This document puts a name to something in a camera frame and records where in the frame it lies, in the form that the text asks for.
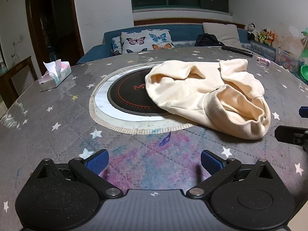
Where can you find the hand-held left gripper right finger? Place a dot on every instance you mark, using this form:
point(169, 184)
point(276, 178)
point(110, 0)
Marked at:
point(211, 161)

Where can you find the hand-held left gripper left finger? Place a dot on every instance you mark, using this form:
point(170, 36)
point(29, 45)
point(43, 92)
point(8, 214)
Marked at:
point(97, 160)

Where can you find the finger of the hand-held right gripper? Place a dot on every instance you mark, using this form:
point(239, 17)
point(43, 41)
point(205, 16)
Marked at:
point(291, 134)
point(303, 112)

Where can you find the cream sweatshirt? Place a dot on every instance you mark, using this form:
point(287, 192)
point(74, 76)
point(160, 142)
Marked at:
point(192, 89)

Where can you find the green plastic bowl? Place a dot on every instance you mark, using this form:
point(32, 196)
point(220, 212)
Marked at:
point(305, 73)

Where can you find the clear plastic storage box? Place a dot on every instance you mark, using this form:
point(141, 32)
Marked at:
point(287, 60)

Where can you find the grey star print tablecloth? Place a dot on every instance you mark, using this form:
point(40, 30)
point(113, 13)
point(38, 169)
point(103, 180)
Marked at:
point(60, 115)

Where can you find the small pink object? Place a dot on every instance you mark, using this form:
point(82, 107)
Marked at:
point(263, 61)

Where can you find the black round induction cooker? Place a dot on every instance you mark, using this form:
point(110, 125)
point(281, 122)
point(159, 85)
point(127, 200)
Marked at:
point(127, 93)

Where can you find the colourful pinwheel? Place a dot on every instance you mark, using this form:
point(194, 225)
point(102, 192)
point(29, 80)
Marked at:
point(305, 35)

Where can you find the orange plush toy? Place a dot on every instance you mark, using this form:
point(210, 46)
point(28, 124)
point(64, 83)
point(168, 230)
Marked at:
point(271, 38)

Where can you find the yellow plush toy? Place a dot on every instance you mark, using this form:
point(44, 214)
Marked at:
point(262, 36)

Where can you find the black remote control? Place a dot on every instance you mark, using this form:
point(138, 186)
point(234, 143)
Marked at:
point(237, 51)

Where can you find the tissue box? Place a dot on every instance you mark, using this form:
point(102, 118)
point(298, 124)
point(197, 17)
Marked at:
point(54, 79)

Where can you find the panda plush toy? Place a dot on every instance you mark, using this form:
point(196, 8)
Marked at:
point(251, 31)

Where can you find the beige cushion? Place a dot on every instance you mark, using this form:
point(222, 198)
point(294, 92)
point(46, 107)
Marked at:
point(222, 33)

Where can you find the wooden cabinet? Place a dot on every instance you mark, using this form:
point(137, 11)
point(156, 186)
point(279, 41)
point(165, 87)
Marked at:
point(21, 73)

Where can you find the small butterfly print pillow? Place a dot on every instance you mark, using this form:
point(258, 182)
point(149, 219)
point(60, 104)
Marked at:
point(116, 45)

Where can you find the black backpack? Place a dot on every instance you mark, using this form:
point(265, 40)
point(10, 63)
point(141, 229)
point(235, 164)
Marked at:
point(208, 41)

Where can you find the large butterfly print pillow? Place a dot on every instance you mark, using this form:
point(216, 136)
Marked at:
point(146, 39)

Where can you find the blue sofa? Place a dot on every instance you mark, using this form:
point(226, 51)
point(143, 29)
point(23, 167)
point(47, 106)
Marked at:
point(185, 32)

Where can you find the white wall socket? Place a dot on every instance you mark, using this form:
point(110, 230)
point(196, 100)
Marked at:
point(16, 40)
point(13, 55)

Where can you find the dark wooden door frame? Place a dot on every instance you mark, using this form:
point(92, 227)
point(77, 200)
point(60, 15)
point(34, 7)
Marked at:
point(30, 12)

